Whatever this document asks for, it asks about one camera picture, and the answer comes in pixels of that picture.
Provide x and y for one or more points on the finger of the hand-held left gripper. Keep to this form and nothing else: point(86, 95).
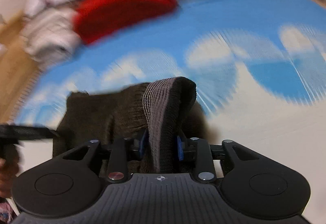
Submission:
point(28, 132)

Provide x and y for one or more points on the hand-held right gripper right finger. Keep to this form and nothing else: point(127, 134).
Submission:
point(179, 149)

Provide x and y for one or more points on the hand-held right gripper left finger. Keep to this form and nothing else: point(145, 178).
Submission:
point(142, 145)

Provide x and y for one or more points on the dark brown pants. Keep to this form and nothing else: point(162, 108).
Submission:
point(89, 112)

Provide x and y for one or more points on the person's left hand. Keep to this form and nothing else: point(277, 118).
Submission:
point(7, 178)

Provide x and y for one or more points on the pink patterned cloth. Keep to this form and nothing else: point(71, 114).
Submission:
point(5, 212)

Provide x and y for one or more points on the white folded cloth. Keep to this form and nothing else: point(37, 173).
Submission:
point(51, 35)

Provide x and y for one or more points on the red folded cloth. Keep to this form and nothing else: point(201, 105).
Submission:
point(122, 5)

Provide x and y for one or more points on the blue white printed bed sheet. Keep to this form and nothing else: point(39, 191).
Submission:
point(254, 23)

